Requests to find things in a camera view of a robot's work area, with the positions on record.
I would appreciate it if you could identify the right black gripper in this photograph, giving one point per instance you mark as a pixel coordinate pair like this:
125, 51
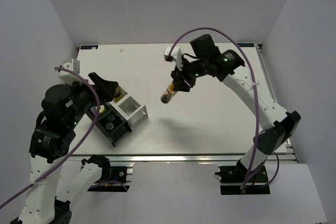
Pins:
178, 77

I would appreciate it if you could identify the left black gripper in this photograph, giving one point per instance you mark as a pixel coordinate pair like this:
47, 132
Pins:
106, 88

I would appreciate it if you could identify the yellow label brown bottle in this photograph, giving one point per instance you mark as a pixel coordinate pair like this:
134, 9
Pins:
118, 96

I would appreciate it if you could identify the black cap spice jar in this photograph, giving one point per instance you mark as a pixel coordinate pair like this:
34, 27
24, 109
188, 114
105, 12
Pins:
109, 126
111, 117

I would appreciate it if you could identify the black cap spice jar front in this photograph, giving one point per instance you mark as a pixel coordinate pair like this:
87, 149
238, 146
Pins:
109, 126

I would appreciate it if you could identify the yellow band spice bottle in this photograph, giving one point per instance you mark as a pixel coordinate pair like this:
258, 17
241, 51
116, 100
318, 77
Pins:
168, 94

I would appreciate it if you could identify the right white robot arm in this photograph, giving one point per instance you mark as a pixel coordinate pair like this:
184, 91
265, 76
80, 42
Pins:
274, 124

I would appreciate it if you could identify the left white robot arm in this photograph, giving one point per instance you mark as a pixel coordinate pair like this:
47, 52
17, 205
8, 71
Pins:
49, 149

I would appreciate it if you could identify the black organizer box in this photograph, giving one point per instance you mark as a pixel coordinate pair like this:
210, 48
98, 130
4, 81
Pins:
121, 126

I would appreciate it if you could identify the left blue corner sticker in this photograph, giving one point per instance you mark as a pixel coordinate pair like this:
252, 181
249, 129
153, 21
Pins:
89, 47

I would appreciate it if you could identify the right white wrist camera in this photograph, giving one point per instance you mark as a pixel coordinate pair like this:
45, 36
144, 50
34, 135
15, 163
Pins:
175, 55

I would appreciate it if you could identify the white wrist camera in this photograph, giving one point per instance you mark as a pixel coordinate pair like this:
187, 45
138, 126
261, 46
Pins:
73, 66
175, 55

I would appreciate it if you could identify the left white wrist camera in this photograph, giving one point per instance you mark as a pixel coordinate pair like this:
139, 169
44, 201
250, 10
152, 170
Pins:
73, 66

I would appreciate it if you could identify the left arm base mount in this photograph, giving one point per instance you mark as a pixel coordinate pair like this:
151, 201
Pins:
113, 178

